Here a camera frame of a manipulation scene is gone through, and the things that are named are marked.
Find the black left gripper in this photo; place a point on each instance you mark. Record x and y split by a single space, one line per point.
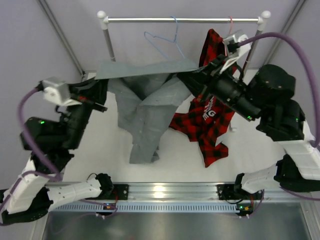
89 92

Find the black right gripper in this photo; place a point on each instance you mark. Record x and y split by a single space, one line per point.
203 81

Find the grey button shirt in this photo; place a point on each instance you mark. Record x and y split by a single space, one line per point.
147 98

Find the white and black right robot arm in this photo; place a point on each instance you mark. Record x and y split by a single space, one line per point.
268 97

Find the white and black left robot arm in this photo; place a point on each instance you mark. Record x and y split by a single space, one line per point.
51 144

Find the red black plaid shirt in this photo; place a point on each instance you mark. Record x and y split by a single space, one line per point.
204 123

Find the silver white clothes rack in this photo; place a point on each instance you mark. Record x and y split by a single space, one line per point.
105 20

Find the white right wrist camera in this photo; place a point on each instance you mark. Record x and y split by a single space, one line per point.
234 51

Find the light blue wire hanger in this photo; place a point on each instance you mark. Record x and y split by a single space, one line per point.
151 40

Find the pink wire hanger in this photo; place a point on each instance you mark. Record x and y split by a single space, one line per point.
229 31

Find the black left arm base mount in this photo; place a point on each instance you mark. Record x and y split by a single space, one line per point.
119 192

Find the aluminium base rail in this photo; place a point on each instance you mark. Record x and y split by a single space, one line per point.
185 191

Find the grey slotted cable duct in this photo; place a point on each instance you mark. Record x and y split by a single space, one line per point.
155 207

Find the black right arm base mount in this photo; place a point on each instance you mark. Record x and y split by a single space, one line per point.
227 192

